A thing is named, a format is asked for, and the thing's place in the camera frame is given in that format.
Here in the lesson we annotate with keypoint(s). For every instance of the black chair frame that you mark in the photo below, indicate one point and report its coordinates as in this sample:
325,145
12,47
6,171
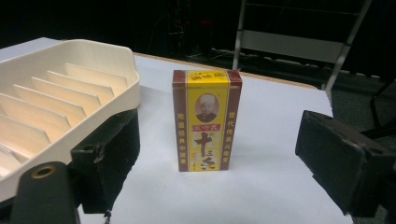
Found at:
381,115

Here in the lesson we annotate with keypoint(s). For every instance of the cream plastic divided rack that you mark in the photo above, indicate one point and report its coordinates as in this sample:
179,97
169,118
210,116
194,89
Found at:
59,105

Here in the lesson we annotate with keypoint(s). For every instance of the yellow and brown spice box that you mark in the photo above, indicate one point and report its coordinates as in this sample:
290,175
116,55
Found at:
206,121

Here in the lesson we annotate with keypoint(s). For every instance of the grey metal stand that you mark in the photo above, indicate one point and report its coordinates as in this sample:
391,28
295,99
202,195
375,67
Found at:
292,43

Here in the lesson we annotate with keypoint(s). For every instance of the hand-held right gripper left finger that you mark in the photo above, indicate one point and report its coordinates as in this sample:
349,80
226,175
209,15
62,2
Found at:
106,161

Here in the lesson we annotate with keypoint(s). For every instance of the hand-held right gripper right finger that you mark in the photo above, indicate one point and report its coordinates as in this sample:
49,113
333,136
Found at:
339,161

